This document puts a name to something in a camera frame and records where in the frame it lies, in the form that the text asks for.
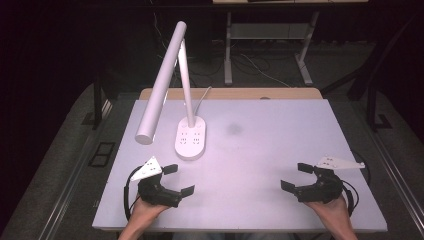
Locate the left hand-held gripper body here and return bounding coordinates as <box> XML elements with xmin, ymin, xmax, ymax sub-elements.
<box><xmin>129</xmin><ymin>155</ymin><xmax>184</xmax><ymax>209</ymax></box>

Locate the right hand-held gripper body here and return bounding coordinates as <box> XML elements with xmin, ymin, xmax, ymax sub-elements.
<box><xmin>294</xmin><ymin>154</ymin><xmax>366</xmax><ymax>204</ymax></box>

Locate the person's left hand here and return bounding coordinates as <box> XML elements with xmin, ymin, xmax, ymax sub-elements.
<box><xmin>128</xmin><ymin>194</ymin><xmax>170</xmax><ymax>226</ymax></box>

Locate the person's right hand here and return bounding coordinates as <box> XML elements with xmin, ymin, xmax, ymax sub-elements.
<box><xmin>304</xmin><ymin>195</ymin><xmax>353</xmax><ymax>226</ymax></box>

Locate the white desk lamp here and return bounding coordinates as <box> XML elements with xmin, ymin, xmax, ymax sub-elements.
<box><xmin>134</xmin><ymin>20</ymin><xmax>207</xmax><ymax>162</ymax></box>

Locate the black metal stand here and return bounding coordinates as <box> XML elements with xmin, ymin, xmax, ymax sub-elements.
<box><xmin>91</xmin><ymin>75</ymin><xmax>105</xmax><ymax>132</ymax></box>
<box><xmin>320</xmin><ymin>13</ymin><xmax>421</xmax><ymax>134</ymax></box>

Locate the grey metal-legged table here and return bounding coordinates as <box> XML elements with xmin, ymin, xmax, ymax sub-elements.
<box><xmin>212</xmin><ymin>0</ymin><xmax>370</xmax><ymax>88</ymax></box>

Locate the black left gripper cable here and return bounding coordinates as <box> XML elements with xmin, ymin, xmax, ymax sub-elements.
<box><xmin>122</xmin><ymin>165</ymin><xmax>144</xmax><ymax>222</ymax></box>

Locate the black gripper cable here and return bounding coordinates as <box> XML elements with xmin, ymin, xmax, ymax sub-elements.
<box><xmin>340</xmin><ymin>151</ymin><xmax>372</xmax><ymax>218</ymax></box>
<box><xmin>122</xmin><ymin>165</ymin><xmax>144</xmax><ymax>222</ymax></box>

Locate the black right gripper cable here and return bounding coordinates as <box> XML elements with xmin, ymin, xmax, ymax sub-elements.
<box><xmin>340</xmin><ymin>151</ymin><xmax>372</xmax><ymax>218</ymax></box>

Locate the black floor frame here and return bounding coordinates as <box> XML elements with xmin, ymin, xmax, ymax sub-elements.
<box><xmin>87</xmin><ymin>141</ymin><xmax>117</xmax><ymax>169</ymax></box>

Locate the metal floor rail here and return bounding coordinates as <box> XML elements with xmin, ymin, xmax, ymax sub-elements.
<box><xmin>365</xmin><ymin>128</ymin><xmax>424</xmax><ymax>236</ymax></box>
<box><xmin>35</xmin><ymin>99</ymin><xmax>115</xmax><ymax>240</ymax></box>

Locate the white lamp cable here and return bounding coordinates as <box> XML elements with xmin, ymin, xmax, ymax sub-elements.
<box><xmin>194</xmin><ymin>85</ymin><xmax>213</xmax><ymax>118</ymax></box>

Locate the white floor cable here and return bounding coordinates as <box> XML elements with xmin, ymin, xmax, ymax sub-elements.
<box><xmin>239</xmin><ymin>53</ymin><xmax>292</xmax><ymax>89</ymax></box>

